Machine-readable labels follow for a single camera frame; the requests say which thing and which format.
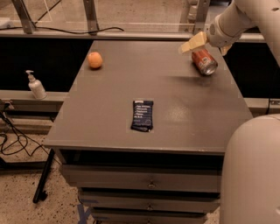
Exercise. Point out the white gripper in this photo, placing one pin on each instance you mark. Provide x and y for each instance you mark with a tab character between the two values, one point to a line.
216	37

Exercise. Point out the red coke can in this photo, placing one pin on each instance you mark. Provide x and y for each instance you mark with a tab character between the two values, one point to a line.
204	61

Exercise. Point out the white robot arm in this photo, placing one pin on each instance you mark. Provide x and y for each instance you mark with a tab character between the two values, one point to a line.
250	182

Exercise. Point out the dark blue snack bar wrapper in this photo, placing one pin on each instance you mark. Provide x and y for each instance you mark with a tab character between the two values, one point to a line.
142	116

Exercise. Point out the grey drawer cabinet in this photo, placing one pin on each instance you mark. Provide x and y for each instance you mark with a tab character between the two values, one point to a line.
143	137

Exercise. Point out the orange fruit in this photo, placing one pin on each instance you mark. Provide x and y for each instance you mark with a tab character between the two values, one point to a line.
94	60

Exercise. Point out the white pump dispenser bottle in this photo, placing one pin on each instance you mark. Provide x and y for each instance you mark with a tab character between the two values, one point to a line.
35	86

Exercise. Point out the top grey drawer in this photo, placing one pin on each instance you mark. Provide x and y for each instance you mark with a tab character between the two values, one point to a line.
140	179

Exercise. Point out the grey drawer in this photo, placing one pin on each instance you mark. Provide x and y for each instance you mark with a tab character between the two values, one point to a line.
140	179
144	217
151	201

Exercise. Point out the middle grey drawer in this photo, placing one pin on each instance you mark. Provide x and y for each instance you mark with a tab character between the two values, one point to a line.
151	201

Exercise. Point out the bottom grey drawer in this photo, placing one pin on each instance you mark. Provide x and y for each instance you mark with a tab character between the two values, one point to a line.
144	217

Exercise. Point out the blue tape on floor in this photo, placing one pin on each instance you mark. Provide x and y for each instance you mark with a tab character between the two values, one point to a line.
83	214

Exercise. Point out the black metal stand leg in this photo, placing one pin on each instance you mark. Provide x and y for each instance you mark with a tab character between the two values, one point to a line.
40	193

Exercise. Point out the right metal frame strut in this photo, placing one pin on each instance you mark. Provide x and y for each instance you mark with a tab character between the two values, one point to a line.
201	16

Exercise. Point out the metal frame strut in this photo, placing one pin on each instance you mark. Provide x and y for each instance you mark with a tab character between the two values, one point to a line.
24	16
92	23
201	16

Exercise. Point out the middle metal frame strut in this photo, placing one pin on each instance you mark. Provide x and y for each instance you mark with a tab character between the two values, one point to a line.
92	23

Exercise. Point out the left metal frame strut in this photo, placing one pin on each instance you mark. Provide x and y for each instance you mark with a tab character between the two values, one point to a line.
24	16

